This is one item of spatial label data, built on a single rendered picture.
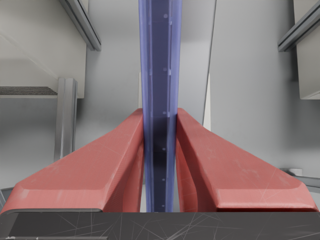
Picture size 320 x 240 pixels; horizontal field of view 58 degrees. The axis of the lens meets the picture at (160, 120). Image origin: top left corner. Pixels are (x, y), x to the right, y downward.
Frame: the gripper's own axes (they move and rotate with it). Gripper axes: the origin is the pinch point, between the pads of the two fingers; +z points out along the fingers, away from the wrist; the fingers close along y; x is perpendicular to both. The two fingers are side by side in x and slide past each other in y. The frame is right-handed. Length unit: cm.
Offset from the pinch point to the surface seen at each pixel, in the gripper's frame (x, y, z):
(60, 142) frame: 39, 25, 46
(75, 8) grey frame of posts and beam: 14, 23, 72
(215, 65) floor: 39, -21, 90
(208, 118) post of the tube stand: 5.9, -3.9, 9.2
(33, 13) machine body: 10, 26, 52
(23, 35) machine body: 12, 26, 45
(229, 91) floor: 46, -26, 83
